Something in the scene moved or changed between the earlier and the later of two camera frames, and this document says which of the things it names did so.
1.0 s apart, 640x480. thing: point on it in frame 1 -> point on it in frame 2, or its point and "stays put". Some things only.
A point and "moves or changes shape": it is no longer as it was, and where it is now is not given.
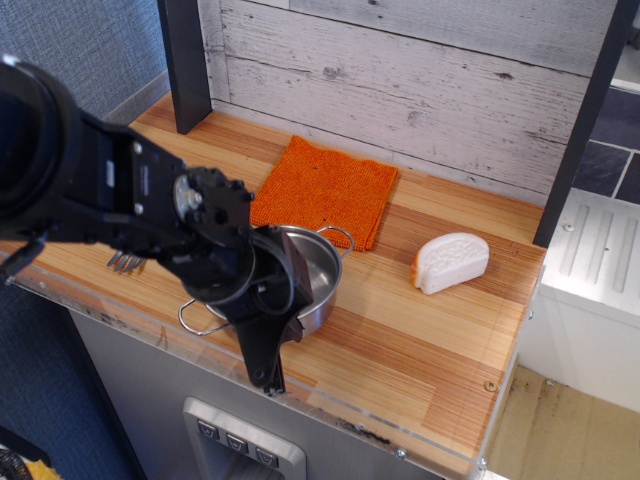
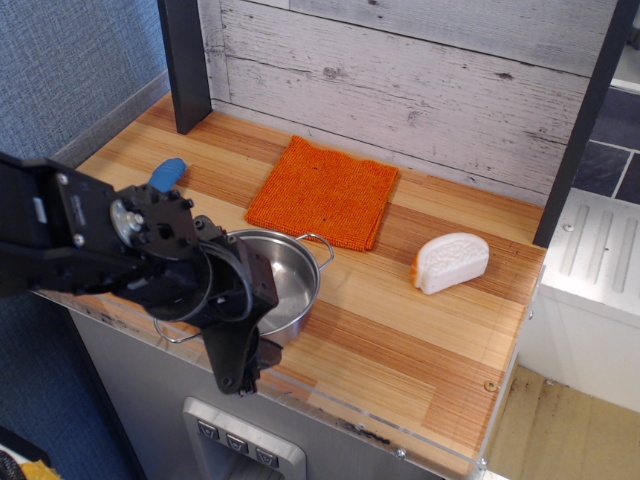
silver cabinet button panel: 228,447 stays put
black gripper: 258,284 -> 230,286
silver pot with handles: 321,252 moves or changes shape
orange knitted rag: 312,186 stays put
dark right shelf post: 587,134 stays put
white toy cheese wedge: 449,259 stays put
